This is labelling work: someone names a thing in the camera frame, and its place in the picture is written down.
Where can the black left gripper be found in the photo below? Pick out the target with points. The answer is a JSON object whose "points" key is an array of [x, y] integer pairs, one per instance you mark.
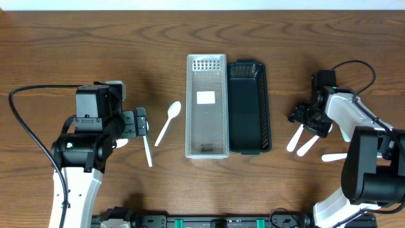
{"points": [[130, 130]]}

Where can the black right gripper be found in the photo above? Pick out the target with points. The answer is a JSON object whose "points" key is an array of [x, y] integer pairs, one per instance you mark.
{"points": [[297, 115]]}

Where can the white plastic spoon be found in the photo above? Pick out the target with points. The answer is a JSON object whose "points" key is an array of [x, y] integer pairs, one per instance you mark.
{"points": [[305, 148]]}

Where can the white plastic fork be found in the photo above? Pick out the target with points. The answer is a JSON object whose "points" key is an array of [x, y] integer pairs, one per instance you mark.
{"points": [[295, 138]]}

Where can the mint green plastic fork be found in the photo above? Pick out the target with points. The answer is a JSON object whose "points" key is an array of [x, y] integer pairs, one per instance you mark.
{"points": [[346, 133]]}

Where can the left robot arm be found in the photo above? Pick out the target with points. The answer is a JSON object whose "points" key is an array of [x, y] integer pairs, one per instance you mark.
{"points": [[87, 139]]}

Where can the white utensil under right arm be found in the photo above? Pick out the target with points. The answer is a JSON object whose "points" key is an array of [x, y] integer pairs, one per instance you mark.
{"points": [[338, 156]]}

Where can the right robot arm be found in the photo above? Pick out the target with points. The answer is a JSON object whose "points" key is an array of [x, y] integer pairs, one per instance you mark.
{"points": [[372, 178]]}

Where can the white spoon under left arm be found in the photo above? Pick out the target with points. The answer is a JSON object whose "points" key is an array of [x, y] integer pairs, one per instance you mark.
{"points": [[121, 143]]}

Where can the white spoon near left gripper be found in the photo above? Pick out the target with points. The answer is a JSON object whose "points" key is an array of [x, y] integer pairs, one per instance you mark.
{"points": [[172, 112]]}

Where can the white label in basket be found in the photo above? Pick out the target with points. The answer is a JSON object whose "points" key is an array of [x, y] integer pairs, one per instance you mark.
{"points": [[205, 97]]}

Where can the dark green mesh basket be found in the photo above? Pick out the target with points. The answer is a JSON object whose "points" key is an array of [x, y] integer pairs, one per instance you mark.
{"points": [[248, 108]]}

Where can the clear plastic mesh basket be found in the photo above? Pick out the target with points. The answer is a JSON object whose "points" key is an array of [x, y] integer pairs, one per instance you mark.
{"points": [[206, 131]]}

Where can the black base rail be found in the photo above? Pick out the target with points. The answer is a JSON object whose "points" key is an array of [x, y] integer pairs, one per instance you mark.
{"points": [[121, 217]]}

